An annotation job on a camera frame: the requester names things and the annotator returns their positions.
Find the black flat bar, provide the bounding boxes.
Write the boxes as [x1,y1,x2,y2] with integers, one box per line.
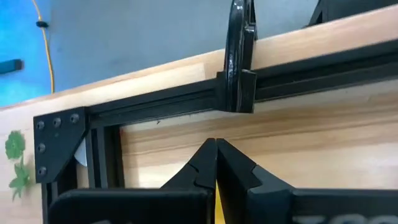
[0,58,25,75]

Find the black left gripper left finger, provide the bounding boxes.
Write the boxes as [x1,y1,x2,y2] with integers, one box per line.
[48,138,218,224]

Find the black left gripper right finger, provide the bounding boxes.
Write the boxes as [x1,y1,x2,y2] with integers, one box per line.
[216,138,398,224]

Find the black aluminium table frame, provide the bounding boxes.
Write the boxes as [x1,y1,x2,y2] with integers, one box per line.
[32,39,398,224]

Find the green plastic leaf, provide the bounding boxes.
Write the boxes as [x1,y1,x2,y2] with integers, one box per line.
[4,129,32,202]

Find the black frame clamp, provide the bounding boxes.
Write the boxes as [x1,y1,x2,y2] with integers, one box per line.
[216,0,259,114]

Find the yellow cable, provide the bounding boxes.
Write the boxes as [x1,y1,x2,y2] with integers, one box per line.
[30,0,56,95]

